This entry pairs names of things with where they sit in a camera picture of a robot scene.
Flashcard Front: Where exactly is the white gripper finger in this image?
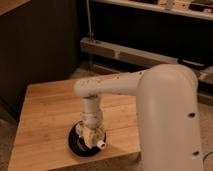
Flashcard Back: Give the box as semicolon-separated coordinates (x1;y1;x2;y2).
76;122;84;139
93;128;105;140

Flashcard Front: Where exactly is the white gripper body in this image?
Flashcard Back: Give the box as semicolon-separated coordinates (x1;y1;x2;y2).
81;110;103;129

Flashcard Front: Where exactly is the white plastic bottle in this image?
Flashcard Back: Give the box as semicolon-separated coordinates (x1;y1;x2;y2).
83;128;106;150

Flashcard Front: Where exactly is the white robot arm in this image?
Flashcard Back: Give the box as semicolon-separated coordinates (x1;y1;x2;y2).
74;64;204;171

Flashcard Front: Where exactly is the black ceramic bowl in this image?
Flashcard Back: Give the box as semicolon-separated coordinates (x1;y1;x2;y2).
68;121;102;157

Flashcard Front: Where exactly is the wooden table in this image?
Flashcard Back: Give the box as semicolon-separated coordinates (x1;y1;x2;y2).
8;80;140;171

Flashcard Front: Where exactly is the metal pole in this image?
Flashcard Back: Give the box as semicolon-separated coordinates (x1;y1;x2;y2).
86;0;94;40

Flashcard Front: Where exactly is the grey metal beam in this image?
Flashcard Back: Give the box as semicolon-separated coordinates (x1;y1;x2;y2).
79;36;213;84

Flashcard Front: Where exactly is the wooden shelf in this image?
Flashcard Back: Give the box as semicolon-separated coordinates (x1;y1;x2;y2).
94;0;213;21

